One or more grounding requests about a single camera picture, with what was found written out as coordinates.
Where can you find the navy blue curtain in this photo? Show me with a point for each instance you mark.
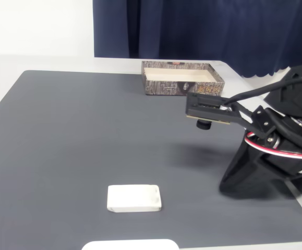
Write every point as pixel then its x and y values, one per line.
pixel 192 28

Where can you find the bark-patterned cardboard box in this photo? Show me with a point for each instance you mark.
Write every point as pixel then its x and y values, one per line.
pixel 166 88

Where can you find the white rectangular eraser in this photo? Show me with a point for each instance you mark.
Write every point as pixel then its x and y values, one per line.
pixel 133 199

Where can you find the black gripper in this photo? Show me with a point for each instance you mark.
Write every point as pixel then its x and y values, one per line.
pixel 247 166

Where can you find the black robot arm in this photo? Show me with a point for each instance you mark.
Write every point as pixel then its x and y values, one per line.
pixel 296 78

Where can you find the dark grey desk mat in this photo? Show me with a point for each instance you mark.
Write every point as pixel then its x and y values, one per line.
pixel 88 130

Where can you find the white rounded plastic device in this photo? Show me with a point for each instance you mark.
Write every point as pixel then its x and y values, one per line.
pixel 130 245

